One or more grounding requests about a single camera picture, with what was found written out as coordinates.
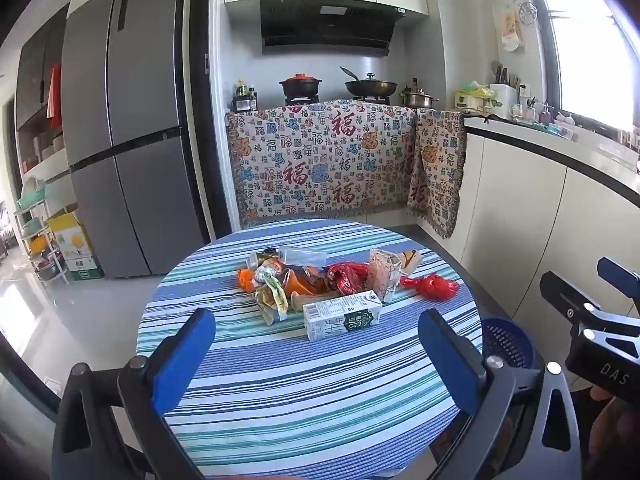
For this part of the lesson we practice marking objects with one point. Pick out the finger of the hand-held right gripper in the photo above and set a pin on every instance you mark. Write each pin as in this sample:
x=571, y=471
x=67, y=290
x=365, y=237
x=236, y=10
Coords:
x=622, y=280
x=567, y=297

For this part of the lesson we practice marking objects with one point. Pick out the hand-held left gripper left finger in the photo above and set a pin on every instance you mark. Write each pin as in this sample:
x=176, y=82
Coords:
x=185, y=355

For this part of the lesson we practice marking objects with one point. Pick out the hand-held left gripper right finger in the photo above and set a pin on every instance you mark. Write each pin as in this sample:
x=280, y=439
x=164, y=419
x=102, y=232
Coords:
x=450, y=360

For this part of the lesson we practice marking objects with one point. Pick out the blue plastic basket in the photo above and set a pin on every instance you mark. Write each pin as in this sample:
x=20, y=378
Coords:
x=505, y=340

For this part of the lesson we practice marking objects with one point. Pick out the small orange wrapper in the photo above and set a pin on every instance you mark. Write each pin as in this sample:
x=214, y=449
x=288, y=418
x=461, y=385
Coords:
x=245, y=278

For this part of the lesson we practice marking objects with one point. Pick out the crushed red soda can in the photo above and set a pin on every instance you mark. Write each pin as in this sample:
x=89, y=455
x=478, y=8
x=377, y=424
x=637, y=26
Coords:
x=347, y=277

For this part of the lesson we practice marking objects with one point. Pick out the person's right hand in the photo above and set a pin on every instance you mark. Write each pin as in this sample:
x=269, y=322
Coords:
x=612, y=430

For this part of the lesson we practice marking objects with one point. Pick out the red snack wrapper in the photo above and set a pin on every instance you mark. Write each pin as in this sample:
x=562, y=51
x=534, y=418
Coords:
x=430, y=286

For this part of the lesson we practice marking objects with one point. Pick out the yellow green wrapper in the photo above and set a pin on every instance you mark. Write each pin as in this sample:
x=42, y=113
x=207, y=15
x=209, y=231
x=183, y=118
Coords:
x=272, y=300

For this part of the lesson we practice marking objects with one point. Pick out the white kitchen counter cabinet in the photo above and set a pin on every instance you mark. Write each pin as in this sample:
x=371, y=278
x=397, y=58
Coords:
x=525, y=200

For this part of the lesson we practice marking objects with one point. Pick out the clear pastry wrapper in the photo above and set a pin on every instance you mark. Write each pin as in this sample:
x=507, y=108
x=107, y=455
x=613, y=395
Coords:
x=411, y=259

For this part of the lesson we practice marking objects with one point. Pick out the clear patterned plastic wrapper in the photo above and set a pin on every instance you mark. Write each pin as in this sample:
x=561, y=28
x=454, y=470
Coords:
x=385, y=272

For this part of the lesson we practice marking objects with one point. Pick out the white green milk carton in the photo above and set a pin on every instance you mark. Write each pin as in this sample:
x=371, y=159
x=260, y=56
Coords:
x=342, y=317

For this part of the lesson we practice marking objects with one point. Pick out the striped blue tablecloth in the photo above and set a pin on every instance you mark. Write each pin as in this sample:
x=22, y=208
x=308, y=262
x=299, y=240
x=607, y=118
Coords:
x=300, y=410

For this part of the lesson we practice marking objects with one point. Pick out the orange silver snack bag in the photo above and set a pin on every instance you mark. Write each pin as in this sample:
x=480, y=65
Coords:
x=302, y=282

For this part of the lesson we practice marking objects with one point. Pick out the clear plastic box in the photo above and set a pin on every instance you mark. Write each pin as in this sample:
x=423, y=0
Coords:
x=300, y=255

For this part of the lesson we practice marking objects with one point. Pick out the yellow cardboard box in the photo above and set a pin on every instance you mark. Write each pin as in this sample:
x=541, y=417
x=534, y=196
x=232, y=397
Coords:
x=75, y=247

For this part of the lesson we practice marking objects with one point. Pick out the small printed cloth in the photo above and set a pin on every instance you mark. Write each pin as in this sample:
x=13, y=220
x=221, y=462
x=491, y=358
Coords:
x=437, y=170

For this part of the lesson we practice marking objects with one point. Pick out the rack with basins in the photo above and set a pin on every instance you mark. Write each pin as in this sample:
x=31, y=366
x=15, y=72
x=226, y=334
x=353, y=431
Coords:
x=37, y=230

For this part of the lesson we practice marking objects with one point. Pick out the white knife block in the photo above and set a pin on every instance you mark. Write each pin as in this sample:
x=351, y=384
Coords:
x=502, y=95

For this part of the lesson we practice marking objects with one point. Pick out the yellow green containers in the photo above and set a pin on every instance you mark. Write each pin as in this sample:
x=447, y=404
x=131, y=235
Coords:
x=470, y=97

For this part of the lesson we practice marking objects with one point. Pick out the large printed cloth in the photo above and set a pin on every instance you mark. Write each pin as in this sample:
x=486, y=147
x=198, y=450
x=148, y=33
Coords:
x=320, y=165

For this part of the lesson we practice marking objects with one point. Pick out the window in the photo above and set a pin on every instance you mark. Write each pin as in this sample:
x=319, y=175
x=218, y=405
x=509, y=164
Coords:
x=595, y=45

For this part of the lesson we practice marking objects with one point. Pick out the steel pot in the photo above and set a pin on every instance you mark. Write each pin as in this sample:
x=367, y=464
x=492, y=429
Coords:
x=419, y=98

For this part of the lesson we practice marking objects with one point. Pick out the grey refrigerator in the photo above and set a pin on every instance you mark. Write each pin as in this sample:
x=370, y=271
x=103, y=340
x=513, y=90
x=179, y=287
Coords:
x=135, y=110

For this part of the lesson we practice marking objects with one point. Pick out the condiment bottle rack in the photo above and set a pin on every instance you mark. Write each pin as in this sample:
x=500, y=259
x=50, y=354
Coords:
x=245, y=97

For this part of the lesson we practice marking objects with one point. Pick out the black gas stove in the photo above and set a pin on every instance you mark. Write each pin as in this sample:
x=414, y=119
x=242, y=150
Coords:
x=340, y=100

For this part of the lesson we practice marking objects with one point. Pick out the black wok with lid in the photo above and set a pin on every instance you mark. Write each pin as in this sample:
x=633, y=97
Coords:
x=372, y=86

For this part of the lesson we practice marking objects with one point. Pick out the red hanging cloth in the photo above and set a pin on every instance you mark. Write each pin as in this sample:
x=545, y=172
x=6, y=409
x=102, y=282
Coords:
x=55, y=95

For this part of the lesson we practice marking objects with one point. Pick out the clay pot with orange lid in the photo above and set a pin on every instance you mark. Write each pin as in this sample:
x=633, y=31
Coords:
x=301, y=85

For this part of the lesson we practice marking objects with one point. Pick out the dark shelving cabinet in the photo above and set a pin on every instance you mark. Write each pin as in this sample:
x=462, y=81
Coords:
x=35, y=90

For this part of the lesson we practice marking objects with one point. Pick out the black range hood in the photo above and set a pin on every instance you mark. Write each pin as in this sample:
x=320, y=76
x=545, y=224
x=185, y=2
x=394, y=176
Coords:
x=325, y=25

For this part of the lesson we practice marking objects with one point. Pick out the wall hanging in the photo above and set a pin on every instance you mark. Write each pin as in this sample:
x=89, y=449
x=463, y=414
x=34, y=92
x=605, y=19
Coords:
x=511, y=30

